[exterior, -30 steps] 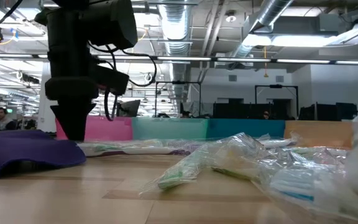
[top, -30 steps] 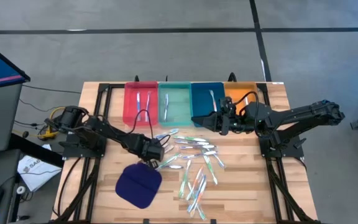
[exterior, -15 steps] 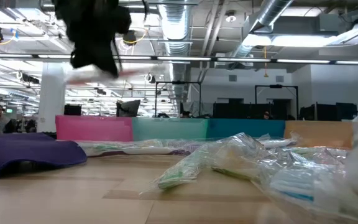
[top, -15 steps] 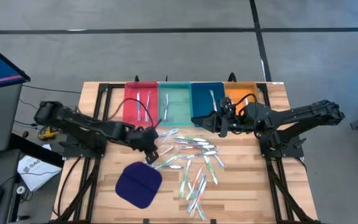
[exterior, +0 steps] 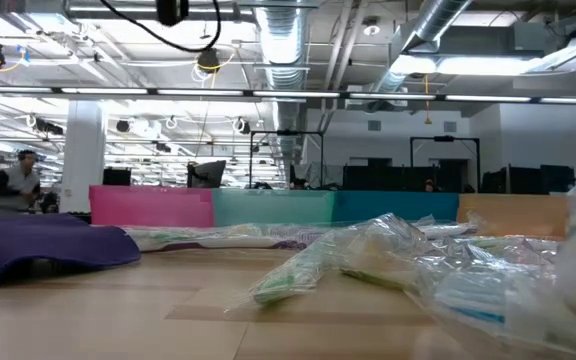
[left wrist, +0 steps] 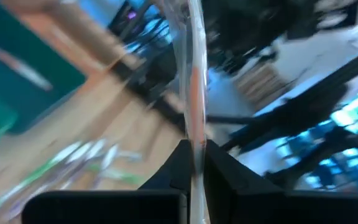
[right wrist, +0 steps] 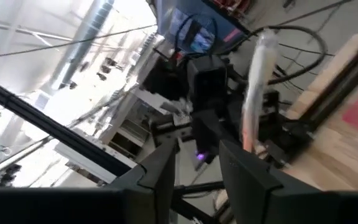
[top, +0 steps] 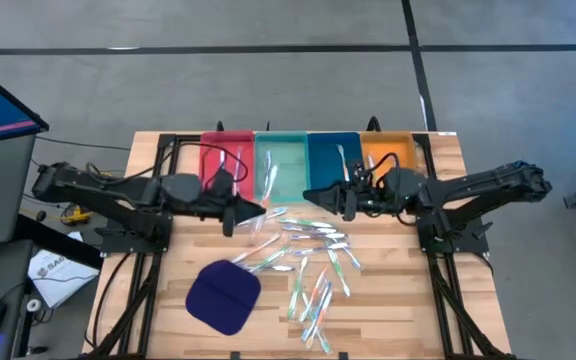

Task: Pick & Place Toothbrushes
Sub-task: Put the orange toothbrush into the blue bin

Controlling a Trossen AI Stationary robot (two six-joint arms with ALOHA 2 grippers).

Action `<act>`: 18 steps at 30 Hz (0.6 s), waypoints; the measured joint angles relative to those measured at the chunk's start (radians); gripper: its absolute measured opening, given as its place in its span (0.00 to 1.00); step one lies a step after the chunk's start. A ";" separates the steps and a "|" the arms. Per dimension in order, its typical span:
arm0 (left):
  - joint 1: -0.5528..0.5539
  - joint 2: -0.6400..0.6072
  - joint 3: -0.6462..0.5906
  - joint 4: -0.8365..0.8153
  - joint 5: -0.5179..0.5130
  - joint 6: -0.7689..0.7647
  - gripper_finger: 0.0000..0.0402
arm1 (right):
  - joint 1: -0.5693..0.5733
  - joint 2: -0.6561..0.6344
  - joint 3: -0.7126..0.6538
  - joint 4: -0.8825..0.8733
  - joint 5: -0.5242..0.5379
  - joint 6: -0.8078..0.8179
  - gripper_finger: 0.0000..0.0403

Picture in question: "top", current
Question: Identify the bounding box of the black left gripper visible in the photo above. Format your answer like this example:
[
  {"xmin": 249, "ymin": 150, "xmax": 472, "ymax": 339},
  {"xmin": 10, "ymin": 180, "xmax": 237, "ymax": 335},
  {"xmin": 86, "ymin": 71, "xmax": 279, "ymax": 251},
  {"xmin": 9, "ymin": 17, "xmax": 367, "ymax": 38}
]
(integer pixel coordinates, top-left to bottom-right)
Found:
[{"xmin": 197, "ymin": 191, "xmax": 268, "ymax": 238}]

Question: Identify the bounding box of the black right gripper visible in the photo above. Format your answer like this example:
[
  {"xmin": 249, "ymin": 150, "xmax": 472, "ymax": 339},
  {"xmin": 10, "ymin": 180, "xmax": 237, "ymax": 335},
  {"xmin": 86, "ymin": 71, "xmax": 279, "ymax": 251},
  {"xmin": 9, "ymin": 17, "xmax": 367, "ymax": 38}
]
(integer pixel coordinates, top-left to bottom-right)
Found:
[{"xmin": 301, "ymin": 181, "xmax": 389, "ymax": 223}]

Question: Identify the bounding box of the blue plastic bin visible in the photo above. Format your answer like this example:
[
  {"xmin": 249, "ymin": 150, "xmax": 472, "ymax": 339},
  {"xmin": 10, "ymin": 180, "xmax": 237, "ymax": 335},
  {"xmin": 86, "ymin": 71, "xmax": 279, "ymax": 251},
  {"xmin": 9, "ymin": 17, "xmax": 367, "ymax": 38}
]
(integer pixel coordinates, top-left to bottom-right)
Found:
[{"xmin": 306, "ymin": 131, "xmax": 364, "ymax": 191}]

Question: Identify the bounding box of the teal plastic bin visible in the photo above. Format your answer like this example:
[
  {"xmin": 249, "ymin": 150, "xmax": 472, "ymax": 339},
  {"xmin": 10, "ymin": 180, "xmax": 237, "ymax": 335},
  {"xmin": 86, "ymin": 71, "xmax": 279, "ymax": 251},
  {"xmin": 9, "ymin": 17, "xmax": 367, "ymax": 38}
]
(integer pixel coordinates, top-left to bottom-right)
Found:
[{"xmin": 253, "ymin": 130, "xmax": 311, "ymax": 205}]

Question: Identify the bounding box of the pink plastic bin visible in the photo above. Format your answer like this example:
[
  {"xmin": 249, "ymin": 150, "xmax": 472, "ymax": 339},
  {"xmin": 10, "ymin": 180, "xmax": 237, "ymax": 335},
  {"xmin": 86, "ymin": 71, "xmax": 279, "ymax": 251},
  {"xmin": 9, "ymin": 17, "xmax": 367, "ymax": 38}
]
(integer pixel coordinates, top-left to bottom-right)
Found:
[{"xmin": 199, "ymin": 130, "xmax": 256, "ymax": 201}]

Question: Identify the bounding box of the purple folded cloth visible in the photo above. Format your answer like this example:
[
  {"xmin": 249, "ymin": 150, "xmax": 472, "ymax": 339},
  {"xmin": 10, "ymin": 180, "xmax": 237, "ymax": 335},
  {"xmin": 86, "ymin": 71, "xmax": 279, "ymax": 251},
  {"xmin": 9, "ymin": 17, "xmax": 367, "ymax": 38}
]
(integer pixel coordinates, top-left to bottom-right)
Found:
[{"xmin": 184, "ymin": 258, "xmax": 263, "ymax": 337}]

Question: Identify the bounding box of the orange plastic bin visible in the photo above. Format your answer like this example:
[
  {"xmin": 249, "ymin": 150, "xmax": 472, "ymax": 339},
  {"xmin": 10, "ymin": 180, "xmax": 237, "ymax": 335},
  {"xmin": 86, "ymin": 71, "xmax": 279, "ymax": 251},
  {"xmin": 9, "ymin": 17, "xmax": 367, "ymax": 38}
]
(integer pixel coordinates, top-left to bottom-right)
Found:
[{"xmin": 359, "ymin": 130, "xmax": 418, "ymax": 184}]

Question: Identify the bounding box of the yellow hand tool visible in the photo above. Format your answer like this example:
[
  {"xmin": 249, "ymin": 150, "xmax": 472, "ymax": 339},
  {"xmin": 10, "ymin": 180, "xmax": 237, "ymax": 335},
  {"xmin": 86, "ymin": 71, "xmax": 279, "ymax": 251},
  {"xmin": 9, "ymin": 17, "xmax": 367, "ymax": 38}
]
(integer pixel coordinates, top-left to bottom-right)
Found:
[{"xmin": 59, "ymin": 207, "xmax": 93, "ymax": 227}]

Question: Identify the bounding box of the white paper sheet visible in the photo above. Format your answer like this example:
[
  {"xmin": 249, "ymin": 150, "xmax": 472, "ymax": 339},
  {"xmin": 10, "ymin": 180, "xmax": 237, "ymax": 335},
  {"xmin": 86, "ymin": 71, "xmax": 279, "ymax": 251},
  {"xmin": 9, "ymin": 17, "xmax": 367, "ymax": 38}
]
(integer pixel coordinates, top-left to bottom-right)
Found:
[{"xmin": 26, "ymin": 231, "xmax": 101, "ymax": 310}]

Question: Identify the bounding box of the black side desk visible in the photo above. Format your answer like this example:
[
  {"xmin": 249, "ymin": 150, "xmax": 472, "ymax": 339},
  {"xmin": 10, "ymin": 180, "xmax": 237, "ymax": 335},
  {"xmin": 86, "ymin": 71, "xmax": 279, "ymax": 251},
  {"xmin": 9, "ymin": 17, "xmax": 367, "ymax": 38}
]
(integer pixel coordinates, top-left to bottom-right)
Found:
[{"xmin": 0, "ymin": 214, "xmax": 104, "ymax": 360}]

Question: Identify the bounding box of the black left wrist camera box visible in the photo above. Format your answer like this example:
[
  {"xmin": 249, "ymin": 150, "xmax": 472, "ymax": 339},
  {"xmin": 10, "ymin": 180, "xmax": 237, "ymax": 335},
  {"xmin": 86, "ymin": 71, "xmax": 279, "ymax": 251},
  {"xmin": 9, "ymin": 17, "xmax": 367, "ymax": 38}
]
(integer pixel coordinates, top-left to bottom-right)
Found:
[{"xmin": 210, "ymin": 168, "xmax": 235, "ymax": 195}]

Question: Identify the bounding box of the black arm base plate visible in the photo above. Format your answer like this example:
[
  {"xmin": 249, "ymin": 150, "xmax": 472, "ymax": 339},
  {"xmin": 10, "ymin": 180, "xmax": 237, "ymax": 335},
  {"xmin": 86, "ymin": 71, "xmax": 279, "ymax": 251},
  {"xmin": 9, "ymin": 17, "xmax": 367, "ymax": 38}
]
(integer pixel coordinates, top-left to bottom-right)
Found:
[
  {"xmin": 415, "ymin": 213, "xmax": 490, "ymax": 255},
  {"xmin": 98, "ymin": 212, "xmax": 173, "ymax": 255}
]

